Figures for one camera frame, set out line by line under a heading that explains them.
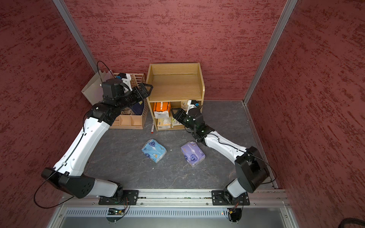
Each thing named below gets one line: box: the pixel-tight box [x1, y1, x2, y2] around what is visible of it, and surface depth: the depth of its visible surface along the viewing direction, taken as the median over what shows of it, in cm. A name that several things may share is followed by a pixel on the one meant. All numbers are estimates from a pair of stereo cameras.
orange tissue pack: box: [153, 101, 171, 113], surface depth 87 cm
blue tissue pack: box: [141, 138, 168, 164], surface depth 89 cm
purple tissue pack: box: [180, 141, 206, 168], surface depth 87 cm
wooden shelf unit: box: [146, 62, 205, 132], surface depth 89 cm
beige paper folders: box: [81, 69, 116, 106], surface depth 91 cm
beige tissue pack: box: [180, 99, 189, 112], surface depth 91 cm
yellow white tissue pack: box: [156, 117, 172, 131], surface depth 100 cm
